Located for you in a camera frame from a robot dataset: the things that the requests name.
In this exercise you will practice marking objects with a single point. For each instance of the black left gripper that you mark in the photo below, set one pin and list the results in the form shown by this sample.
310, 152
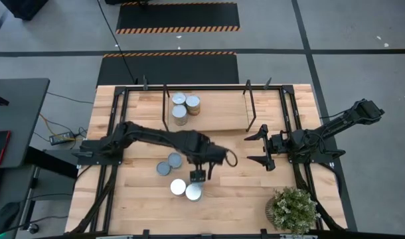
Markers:
215, 156

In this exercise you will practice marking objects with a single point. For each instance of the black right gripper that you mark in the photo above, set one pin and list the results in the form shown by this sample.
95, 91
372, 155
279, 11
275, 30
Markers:
279, 142

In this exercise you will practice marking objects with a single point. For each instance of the blue cherries label can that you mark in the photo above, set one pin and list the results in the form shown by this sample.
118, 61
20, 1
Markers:
193, 193

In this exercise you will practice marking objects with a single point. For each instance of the orange apple label can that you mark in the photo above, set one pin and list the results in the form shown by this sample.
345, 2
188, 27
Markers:
178, 187

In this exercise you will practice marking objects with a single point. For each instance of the tin can grey lid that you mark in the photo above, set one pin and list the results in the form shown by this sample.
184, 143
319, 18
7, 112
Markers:
174, 160

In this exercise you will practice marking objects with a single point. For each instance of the teal tuna can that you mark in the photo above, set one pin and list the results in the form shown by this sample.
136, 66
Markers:
163, 168

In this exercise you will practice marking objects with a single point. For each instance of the tin can silver lid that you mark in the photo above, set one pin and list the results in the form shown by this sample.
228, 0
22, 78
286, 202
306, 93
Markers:
179, 111

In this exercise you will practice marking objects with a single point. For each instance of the tin can tan label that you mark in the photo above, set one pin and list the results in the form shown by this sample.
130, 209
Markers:
193, 101

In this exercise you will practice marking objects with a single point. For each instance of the blue can green stripe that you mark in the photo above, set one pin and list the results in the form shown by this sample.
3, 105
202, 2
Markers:
179, 98

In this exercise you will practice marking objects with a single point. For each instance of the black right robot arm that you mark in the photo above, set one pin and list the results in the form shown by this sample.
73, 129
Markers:
338, 124

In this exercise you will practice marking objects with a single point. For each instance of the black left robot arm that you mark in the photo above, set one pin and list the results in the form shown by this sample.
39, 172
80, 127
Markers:
156, 137

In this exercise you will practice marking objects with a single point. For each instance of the wooden shelf board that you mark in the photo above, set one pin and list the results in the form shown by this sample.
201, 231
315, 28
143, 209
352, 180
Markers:
222, 106

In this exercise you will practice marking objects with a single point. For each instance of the potted green white plant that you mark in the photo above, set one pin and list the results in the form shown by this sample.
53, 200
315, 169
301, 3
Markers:
293, 210

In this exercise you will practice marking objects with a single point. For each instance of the black mat hazard stripe edge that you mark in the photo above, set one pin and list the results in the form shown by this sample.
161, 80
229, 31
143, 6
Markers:
176, 15
169, 69

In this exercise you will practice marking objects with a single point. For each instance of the black power brick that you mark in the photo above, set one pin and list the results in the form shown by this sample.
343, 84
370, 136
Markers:
61, 138

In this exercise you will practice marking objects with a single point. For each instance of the black caster wheel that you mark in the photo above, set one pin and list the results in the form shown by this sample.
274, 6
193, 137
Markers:
33, 228

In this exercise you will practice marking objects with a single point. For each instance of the dark grey desk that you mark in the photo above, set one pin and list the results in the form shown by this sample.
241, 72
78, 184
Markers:
13, 186
23, 116

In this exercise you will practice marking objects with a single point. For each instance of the black computer mouse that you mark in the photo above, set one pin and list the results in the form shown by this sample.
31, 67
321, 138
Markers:
5, 217

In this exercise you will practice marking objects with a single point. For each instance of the black box on floor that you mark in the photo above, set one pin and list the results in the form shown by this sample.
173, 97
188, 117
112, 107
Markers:
23, 8

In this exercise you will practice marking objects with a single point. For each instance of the black metal shelf bracket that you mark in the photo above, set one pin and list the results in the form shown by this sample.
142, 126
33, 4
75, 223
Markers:
163, 109
252, 106

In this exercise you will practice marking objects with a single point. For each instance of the black table rig frame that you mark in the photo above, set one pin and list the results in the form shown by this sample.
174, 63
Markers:
206, 87

